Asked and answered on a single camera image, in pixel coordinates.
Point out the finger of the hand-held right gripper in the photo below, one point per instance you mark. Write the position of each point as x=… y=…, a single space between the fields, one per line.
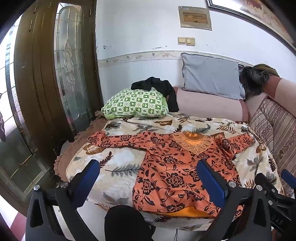
x=269 y=183
x=289 y=176

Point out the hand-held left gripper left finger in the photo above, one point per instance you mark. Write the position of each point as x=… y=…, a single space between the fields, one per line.
x=90 y=176

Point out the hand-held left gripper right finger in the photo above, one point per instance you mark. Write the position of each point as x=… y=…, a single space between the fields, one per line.
x=211 y=182

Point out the orange floral shirt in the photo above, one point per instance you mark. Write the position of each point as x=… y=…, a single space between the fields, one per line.
x=175 y=171

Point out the leaf print blanket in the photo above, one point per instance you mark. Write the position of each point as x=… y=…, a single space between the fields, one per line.
x=120 y=166

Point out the brown ruffled cloth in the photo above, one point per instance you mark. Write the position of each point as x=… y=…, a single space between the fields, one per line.
x=67 y=153

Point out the striped sofa cushion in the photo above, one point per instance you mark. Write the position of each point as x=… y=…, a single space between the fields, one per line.
x=275 y=129

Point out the person's black trouser leg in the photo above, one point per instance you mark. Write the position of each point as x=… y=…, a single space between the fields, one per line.
x=126 y=223

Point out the pink sofa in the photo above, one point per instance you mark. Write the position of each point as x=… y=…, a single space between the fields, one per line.
x=208 y=106

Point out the patterned glass window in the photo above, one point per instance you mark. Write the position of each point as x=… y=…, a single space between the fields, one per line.
x=13 y=143

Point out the green patterned pillow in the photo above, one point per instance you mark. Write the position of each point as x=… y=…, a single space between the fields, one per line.
x=136 y=102

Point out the dark furry cushion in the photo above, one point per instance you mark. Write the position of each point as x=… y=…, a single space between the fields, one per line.
x=253 y=80

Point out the grey pillow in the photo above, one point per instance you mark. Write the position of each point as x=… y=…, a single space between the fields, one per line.
x=211 y=75

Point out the black garment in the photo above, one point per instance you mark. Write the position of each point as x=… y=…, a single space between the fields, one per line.
x=161 y=87

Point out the olive cloth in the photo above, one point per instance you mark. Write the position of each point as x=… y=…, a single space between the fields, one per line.
x=266 y=68

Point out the wooden door with glass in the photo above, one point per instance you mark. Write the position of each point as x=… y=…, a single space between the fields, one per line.
x=55 y=69

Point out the large framed picture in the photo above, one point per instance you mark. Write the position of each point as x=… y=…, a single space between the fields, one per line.
x=256 y=16

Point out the beige light switch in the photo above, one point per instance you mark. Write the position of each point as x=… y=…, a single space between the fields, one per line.
x=186 y=41

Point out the framed wall plaque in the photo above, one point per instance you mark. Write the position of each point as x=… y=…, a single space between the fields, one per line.
x=195 y=17

